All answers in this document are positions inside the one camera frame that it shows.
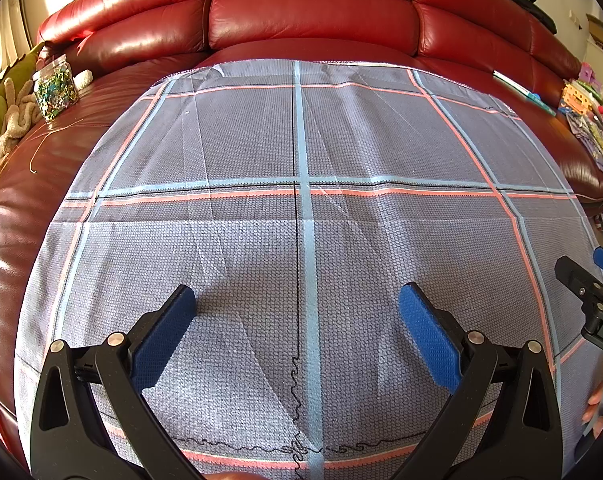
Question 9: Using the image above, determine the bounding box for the teal pen on sofa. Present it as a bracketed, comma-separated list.
[492, 70, 557, 117]

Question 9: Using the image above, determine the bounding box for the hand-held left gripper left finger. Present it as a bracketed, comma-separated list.
[26, 284, 202, 480]

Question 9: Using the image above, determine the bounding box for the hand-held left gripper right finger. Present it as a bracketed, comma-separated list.
[389, 282, 565, 480]

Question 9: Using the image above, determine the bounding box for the beige knotted plush toy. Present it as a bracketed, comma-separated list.
[0, 80, 40, 161]

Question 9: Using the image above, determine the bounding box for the grey plaid cloth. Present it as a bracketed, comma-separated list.
[14, 57, 599, 480]

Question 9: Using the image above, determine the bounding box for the red leather sofa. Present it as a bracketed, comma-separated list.
[0, 0, 603, 461]

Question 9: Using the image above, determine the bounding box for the colourful toy pile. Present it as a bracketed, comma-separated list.
[556, 62, 603, 141]

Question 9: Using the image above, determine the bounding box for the folded fabric pile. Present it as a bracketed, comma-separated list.
[566, 112, 603, 183]

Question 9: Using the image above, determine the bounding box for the beige curtain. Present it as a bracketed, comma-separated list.
[0, 15, 40, 86]

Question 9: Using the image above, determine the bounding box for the person's right hand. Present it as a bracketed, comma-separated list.
[581, 355, 603, 424]

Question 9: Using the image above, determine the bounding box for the green plush toy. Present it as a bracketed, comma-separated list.
[0, 42, 45, 161]

